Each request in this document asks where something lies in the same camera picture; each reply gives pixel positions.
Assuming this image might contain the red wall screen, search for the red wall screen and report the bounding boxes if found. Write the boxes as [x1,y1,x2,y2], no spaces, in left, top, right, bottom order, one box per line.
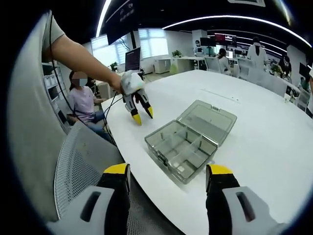
[214,34,238,47]

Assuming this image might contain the long clear plastic divider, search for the long clear plastic divider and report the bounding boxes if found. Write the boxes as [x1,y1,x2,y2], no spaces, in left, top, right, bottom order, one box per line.
[160,132,199,169]

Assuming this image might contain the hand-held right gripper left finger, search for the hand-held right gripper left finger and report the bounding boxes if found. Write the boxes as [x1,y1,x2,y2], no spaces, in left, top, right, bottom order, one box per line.
[46,163,132,235]

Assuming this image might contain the storage shelf with bins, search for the storage shelf with bins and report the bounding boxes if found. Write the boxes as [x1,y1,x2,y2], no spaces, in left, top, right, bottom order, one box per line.
[41,62,72,133]

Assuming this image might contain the window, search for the window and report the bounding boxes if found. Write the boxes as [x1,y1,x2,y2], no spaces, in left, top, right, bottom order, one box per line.
[137,28,169,59]

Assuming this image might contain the black monitor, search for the black monitor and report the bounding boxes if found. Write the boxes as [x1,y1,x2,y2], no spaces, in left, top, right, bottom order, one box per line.
[124,47,142,72]

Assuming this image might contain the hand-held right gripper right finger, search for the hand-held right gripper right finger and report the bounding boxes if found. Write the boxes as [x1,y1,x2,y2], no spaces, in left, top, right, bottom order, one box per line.
[205,164,286,235]

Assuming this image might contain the operator in grey shirt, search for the operator in grey shirt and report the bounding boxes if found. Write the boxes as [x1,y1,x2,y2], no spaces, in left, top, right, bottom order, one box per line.
[7,11,72,223]

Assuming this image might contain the grey mesh office chair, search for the grey mesh office chair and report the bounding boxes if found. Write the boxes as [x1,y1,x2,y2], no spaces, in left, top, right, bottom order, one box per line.
[53,121,177,235]

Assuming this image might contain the curved ceiling light strip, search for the curved ceiling light strip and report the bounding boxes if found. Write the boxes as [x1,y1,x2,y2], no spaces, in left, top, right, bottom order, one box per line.
[162,14,313,47]

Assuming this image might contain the grey transparent guide fixture box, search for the grey transparent guide fixture box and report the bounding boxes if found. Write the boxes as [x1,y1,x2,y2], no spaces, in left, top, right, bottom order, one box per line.
[144,99,238,186]

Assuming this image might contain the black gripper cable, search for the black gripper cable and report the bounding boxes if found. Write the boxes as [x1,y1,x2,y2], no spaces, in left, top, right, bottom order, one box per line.
[48,14,123,145]

